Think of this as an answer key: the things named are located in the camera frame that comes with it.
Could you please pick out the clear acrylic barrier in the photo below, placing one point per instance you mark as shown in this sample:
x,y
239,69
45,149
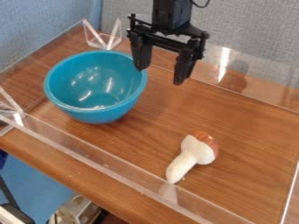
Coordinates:
x,y
128,191
262,79

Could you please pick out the clear acrylic front barrier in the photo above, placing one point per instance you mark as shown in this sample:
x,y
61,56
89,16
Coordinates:
x,y
128,191

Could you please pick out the clear acrylic back barrier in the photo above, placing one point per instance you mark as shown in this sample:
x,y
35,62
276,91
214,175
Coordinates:
x,y
262,79

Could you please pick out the black chair leg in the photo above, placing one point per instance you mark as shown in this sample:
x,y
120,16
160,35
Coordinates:
x,y
11,213

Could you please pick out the clear acrylic corner bracket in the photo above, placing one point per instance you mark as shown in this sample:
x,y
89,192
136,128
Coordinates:
x,y
100,40

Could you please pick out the clear acrylic left bracket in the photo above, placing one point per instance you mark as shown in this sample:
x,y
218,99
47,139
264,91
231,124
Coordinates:
x,y
9,110

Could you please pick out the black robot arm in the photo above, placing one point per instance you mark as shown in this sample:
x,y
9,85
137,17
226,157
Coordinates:
x,y
176,5

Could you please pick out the blue bowl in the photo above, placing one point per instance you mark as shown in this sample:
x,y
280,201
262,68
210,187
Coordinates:
x,y
95,85

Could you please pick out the white brown toy mushroom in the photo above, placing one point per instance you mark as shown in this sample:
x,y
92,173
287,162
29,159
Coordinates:
x,y
199,151

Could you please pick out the white device under table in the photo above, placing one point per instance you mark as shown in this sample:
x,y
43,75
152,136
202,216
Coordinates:
x,y
76,211

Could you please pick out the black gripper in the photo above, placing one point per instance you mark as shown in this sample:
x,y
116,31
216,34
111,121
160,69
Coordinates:
x,y
169,31

